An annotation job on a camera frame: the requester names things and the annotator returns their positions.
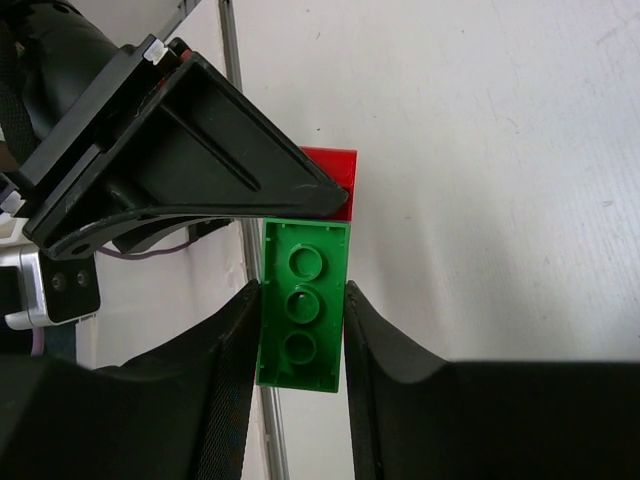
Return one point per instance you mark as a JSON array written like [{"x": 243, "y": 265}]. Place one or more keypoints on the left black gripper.
[{"x": 127, "y": 145}]

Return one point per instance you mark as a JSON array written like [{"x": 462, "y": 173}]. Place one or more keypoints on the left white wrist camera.
[{"x": 36, "y": 291}]

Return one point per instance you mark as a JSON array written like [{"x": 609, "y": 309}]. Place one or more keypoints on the red lego brick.
[{"x": 341, "y": 166}]

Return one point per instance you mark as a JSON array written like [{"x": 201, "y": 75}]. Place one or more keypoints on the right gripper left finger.
[{"x": 178, "y": 411}]

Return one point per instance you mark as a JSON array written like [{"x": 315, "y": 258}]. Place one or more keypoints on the green lego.
[{"x": 303, "y": 284}]

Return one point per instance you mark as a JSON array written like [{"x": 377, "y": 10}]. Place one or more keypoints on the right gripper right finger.
[{"x": 415, "y": 415}]

